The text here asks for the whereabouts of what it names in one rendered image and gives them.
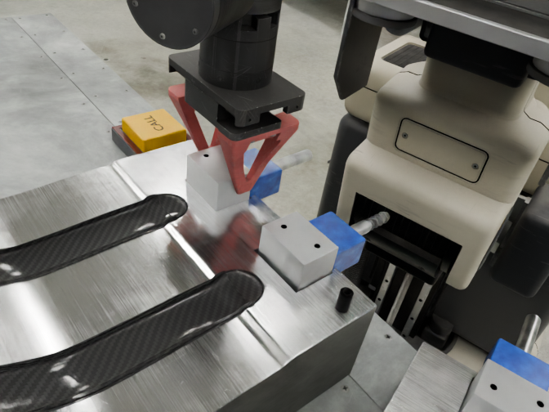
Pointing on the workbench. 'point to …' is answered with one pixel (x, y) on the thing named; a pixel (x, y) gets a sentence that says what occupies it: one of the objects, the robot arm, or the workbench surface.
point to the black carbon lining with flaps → (187, 329)
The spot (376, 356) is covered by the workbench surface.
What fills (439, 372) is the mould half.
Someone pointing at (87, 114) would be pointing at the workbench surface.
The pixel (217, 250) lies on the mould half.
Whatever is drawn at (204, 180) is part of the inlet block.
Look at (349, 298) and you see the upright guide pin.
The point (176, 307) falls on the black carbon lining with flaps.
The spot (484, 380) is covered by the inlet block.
